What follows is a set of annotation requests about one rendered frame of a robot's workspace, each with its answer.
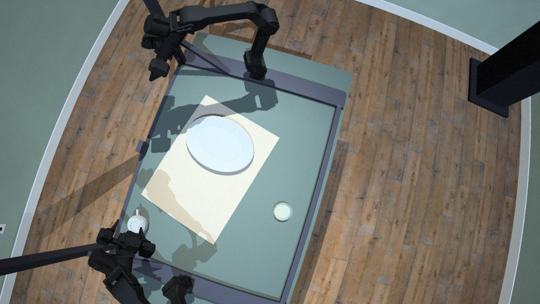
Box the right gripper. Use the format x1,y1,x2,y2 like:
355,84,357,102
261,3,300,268
96,219,156,264

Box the white espresso cup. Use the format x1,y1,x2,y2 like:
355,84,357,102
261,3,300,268
127,209,149,233

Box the white round platter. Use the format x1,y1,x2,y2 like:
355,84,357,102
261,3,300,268
186,116,254,173

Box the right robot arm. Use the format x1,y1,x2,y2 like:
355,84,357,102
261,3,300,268
88,231,195,304

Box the cream rectangular mat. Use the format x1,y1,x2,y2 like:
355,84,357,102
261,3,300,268
141,95,279,245

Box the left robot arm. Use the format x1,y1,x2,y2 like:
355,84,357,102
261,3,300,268
141,1,280,81

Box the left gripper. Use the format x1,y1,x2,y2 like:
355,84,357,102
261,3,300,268
148,37,180,81

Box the clear glass jar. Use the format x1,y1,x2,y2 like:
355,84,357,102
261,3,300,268
273,203,292,221

